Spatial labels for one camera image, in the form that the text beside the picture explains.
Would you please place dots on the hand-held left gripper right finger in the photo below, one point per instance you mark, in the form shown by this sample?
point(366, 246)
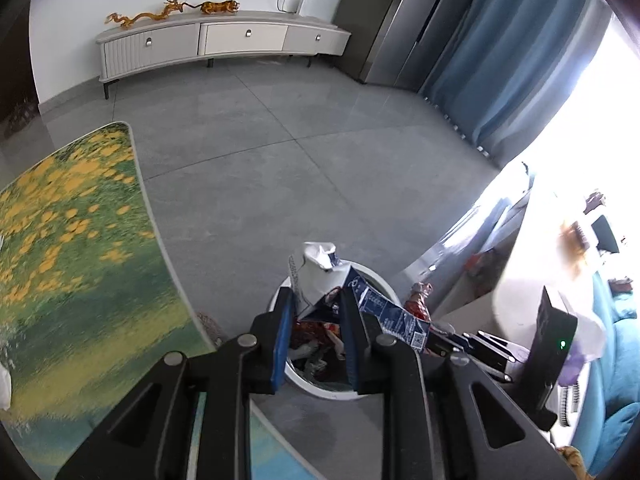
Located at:
point(350, 340)

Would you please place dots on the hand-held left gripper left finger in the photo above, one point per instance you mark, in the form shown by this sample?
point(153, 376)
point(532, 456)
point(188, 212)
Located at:
point(282, 340)

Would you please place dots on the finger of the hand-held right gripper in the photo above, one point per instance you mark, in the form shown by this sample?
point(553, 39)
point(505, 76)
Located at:
point(492, 344)
point(492, 371)

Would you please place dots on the dark blue carton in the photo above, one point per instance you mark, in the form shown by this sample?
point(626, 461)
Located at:
point(395, 317)

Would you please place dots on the white trash bin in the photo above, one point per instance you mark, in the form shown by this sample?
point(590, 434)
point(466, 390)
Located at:
point(320, 390)

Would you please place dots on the person's right hand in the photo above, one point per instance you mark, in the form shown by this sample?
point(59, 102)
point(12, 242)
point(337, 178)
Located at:
point(572, 365)

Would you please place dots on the spiral notebook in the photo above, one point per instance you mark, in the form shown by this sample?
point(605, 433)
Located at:
point(570, 405)

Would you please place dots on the white round side table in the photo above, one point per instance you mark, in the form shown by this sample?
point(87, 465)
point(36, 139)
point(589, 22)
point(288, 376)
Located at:
point(520, 285)

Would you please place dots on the teal sofa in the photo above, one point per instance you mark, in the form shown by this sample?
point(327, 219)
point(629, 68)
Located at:
point(615, 360)

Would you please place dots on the flower print table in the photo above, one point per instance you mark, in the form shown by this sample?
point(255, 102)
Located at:
point(75, 260)

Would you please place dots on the white plastic bag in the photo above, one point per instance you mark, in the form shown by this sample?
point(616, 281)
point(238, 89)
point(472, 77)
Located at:
point(5, 385)

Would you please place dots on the blue curtain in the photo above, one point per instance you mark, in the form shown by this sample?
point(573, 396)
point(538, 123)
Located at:
point(500, 50)

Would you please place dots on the white television console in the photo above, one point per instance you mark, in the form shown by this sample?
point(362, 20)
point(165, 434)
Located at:
point(225, 40)

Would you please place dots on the grey refrigerator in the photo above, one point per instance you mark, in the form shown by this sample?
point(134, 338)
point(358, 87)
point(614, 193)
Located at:
point(395, 20)

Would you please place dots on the white router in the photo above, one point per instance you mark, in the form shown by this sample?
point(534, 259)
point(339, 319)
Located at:
point(297, 5)

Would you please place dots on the golden tiger figurine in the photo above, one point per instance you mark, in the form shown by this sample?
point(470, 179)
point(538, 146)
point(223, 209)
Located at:
point(220, 7)

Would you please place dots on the pile of shoes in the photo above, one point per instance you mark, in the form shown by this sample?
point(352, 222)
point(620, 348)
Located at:
point(20, 117)

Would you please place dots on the golden dragon figurine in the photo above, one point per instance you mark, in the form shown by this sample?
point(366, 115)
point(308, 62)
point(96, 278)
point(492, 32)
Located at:
point(145, 15)

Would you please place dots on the dark brown door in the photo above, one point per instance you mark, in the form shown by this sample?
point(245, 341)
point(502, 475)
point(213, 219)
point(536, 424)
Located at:
point(15, 60)

